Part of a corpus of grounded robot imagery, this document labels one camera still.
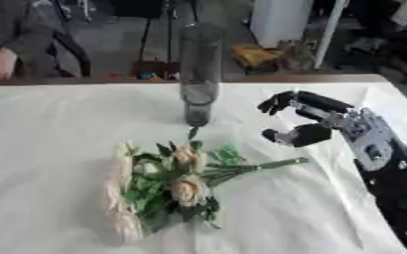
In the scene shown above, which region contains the white cabinet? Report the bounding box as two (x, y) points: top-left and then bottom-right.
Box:
(248, 0), (351, 69)

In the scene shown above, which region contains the person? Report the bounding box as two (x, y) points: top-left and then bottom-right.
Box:
(0, 0), (70, 81)

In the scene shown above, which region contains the black chair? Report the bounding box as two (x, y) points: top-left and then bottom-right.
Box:
(31, 0), (94, 79)

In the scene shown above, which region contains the cream rose bouquet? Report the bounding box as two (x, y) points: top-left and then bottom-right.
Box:
(102, 126), (312, 244)

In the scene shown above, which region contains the yellow bag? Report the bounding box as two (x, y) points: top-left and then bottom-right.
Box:
(229, 43), (289, 71)

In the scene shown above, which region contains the black tripod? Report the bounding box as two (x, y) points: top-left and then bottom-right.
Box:
(135, 0), (204, 65)

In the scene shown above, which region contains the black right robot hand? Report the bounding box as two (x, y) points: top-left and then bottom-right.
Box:
(255, 89), (356, 149)

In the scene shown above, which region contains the tall smoky glass vase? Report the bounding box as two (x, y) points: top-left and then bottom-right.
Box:
(177, 22), (224, 128)

